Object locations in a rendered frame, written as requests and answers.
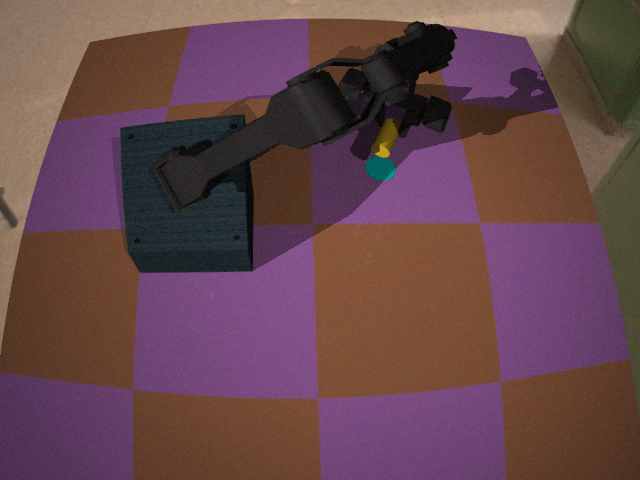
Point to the yellow cylinder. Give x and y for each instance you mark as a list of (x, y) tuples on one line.
[(386, 138)]

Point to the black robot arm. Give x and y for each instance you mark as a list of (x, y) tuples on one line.
[(311, 110)]

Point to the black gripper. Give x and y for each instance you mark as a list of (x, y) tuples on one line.
[(434, 114)]

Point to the cyan circle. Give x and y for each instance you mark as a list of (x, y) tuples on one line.
[(380, 168)]

